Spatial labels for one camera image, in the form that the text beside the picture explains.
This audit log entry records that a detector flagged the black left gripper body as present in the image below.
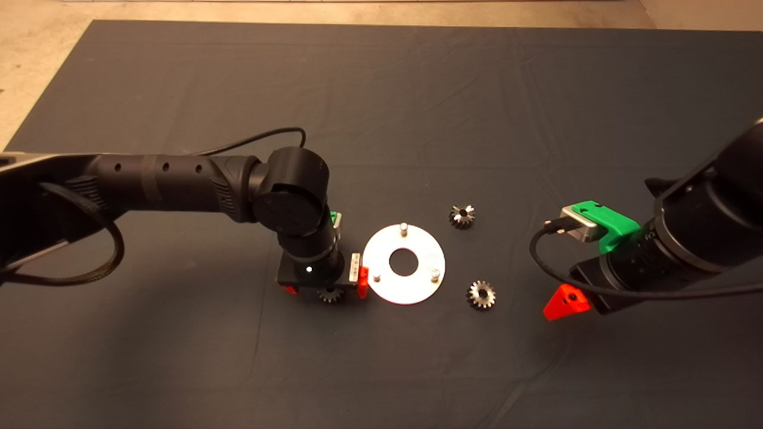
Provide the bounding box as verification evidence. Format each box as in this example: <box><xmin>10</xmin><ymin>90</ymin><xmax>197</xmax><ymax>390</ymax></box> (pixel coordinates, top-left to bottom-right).
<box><xmin>276</xmin><ymin>252</ymin><xmax>364</xmax><ymax>294</ymax></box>

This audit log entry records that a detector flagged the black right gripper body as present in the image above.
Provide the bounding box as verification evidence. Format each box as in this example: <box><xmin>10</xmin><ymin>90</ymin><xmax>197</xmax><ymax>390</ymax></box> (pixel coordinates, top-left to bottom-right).
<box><xmin>569</xmin><ymin>256</ymin><xmax>632</xmax><ymax>316</ymax></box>

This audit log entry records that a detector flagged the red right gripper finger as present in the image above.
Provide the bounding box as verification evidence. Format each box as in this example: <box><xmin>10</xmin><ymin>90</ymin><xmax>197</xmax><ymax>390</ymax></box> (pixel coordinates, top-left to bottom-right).
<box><xmin>543</xmin><ymin>284</ymin><xmax>593</xmax><ymax>322</ymax></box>

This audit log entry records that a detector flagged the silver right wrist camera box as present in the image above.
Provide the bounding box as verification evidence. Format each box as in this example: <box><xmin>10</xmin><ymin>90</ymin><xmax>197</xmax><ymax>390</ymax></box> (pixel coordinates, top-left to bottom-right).
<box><xmin>559</xmin><ymin>206</ymin><xmax>600</xmax><ymax>244</ymax></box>

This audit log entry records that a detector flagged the round metal carrier plate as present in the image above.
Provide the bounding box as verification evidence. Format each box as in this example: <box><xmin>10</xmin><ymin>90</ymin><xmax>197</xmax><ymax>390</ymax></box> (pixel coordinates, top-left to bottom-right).
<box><xmin>362</xmin><ymin>222</ymin><xmax>446</xmax><ymax>306</ymax></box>

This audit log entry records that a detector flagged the dark grey table cloth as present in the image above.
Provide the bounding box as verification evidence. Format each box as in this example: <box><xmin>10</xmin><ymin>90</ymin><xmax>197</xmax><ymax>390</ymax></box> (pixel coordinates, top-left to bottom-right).
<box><xmin>0</xmin><ymin>19</ymin><xmax>763</xmax><ymax>429</ymax></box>

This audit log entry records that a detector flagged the green right camera mount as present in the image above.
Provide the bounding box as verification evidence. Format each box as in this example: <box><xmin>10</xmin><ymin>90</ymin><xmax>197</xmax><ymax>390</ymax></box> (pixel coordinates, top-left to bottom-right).
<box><xmin>571</xmin><ymin>201</ymin><xmax>642</xmax><ymax>254</ymax></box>

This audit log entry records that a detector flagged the black left camera cable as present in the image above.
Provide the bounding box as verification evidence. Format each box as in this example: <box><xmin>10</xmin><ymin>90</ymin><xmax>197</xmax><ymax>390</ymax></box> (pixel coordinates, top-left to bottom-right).
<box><xmin>197</xmin><ymin>127</ymin><xmax>307</xmax><ymax>157</ymax></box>

